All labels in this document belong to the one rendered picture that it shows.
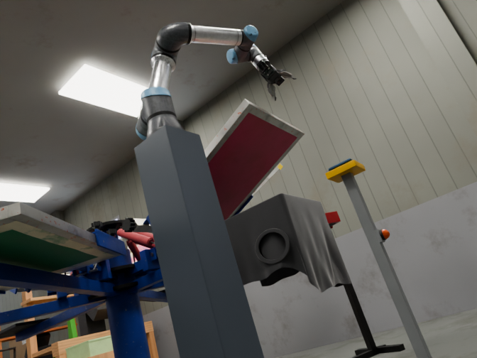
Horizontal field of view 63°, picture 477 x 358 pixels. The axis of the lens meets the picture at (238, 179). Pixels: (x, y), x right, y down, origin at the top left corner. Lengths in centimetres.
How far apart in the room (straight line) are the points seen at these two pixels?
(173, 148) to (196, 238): 33
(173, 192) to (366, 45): 413
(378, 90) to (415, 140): 75
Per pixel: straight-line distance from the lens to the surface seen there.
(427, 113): 467
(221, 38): 193
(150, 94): 155
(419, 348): 160
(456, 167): 451
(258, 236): 169
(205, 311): 122
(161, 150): 138
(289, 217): 163
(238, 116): 175
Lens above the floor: 49
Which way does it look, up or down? 20 degrees up
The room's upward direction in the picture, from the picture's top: 18 degrees counter-clockwise
